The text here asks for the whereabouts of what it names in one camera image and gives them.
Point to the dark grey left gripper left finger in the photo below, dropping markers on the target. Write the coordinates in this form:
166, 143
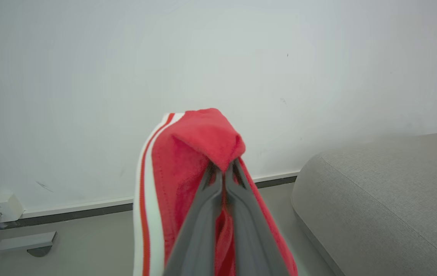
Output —
197, 234

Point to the white wall power adapter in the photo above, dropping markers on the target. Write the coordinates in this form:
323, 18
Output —
0, 208

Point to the grey metal frame with foot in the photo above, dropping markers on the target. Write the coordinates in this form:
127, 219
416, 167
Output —
9, 241

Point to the grey fabric sofa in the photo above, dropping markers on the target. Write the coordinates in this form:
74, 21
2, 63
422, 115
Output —
387, 207

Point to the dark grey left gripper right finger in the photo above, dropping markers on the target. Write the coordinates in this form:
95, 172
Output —
253, 237

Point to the red garment with white stripes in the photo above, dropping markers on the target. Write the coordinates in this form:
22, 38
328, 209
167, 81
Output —
191, 153

